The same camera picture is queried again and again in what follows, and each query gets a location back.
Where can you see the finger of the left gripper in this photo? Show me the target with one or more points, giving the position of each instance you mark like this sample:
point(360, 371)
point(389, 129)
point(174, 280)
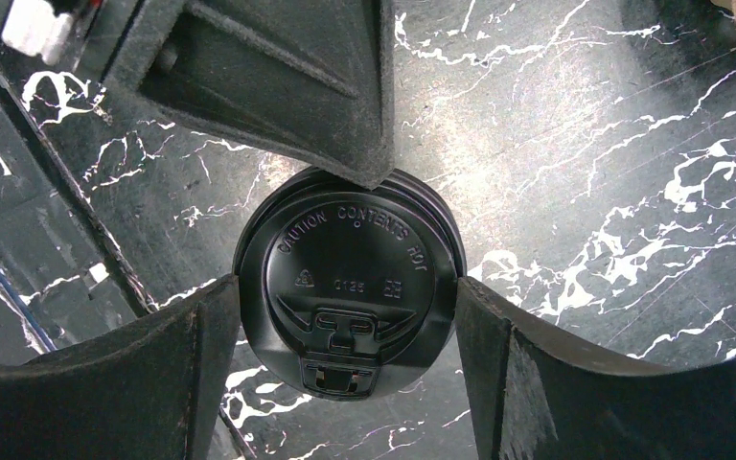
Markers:
point(311, 80)

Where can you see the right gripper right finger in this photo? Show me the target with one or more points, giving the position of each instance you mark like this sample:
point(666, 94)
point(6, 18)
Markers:
point(537, 391)

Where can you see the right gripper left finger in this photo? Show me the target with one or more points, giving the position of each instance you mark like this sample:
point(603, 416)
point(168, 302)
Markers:
point(148, 390)

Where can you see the black lid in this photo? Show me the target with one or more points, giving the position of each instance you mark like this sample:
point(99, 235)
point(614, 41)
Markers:
point(346, 293)

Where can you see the black base rail bar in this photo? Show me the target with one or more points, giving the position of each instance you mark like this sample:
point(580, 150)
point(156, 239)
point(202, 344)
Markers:
point(58, 287)

